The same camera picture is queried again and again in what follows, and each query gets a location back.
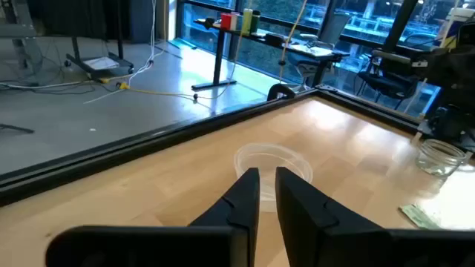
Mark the green sweetener packet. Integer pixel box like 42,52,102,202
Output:
399,203,443,231

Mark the dark green bottle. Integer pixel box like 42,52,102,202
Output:
250,10,261,35

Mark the clear glass jar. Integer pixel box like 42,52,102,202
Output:
414,139,468,179

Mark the black table edge frame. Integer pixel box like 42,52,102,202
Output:
0,84,426,208

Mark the grey office chair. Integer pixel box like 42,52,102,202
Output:
287,13,352,90

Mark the clear plastic bowl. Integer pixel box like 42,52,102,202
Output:
233,142,314,213

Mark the yellow hanging rope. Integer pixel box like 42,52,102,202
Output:
278,0,309,83

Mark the black chair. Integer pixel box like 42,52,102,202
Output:
356,47,422,111

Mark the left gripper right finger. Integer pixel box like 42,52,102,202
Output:
275,166,475,267

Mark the yellow floor cable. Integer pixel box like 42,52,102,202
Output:
96,70,200,102

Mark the white paper sheet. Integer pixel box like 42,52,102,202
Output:
83,56,120,71

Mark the white yellow box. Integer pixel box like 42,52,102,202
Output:
439,7,475,49

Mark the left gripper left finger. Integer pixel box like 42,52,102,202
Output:
46,167,261,267

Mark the black standing desk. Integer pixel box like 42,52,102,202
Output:
192,17,352,92

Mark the black rolling stand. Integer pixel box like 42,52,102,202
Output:
65,0,135,79

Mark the yellow-green bottle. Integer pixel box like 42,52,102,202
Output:
241,7,254,35

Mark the black table clamp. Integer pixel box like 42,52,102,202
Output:
266,83,297,102

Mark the white cable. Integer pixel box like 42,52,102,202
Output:
83,0,159,105

